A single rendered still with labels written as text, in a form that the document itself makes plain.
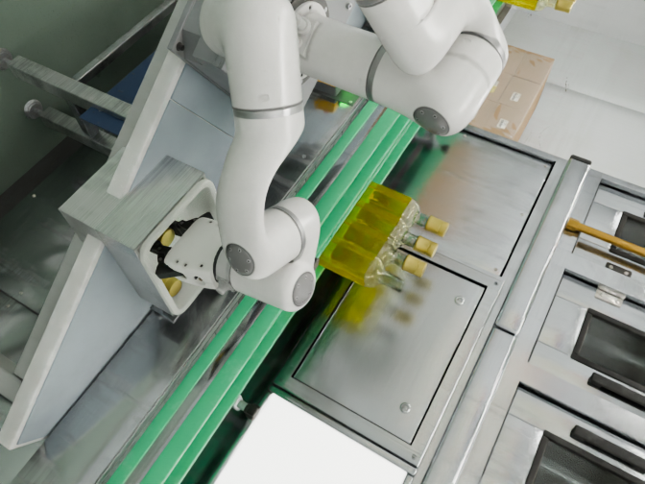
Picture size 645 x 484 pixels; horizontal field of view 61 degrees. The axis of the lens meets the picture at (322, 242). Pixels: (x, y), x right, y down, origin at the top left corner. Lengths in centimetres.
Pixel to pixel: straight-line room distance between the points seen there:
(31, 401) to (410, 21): 80
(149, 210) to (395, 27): 45
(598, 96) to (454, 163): 521
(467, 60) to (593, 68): 626
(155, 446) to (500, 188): 105
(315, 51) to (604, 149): 542
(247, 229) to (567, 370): 88
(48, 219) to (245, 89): 106
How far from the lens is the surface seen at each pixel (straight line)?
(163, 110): 91
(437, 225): 122
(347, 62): 86
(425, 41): 75
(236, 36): 63
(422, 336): 124
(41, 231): 160
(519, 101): 522
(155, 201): 89
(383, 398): 118
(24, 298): 150
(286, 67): 64
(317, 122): 121
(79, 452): 105
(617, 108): 667
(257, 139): 64
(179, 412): 104
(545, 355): 133
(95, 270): 94
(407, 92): 81
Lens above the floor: 130
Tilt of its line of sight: 18 degrees down
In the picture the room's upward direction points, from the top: 115 degrees clockwise
